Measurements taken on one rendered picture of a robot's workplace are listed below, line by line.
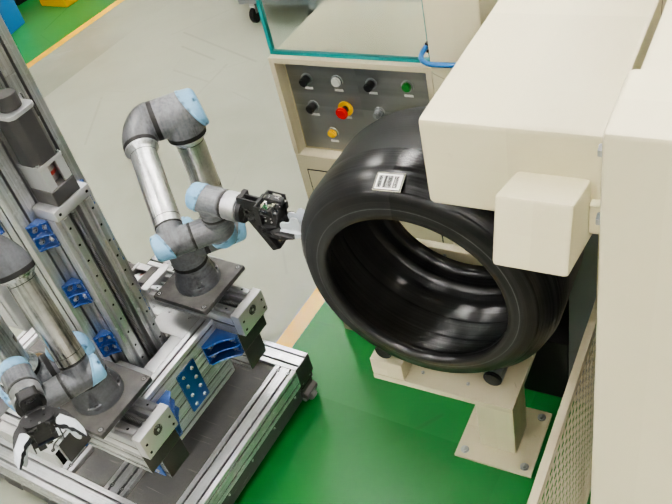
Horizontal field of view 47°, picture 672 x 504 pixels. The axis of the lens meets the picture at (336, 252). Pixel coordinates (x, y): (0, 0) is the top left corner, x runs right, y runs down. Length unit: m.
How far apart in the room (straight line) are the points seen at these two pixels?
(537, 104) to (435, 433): 1.96
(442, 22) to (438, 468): 1.61
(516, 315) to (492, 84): 0.61
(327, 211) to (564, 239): 0.72
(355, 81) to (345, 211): 0.94
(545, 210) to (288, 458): 2.10
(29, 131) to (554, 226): 1.45
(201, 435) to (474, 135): 1.98
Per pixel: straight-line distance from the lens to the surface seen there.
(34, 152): 2.11
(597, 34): 1.21
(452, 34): 1.73
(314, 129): 2.63
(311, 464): 2.88
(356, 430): 2.93
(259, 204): 1.87
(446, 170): 1.10
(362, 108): 2.49
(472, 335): 1.92
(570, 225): 0.97
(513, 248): 1.00
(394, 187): 1.47
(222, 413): 2.86
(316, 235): 1.66
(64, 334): 2.06
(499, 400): 1.93
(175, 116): 2.22
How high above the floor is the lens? 2.35
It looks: 41 degrees down
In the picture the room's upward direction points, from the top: 15 degrees counter-clockwise
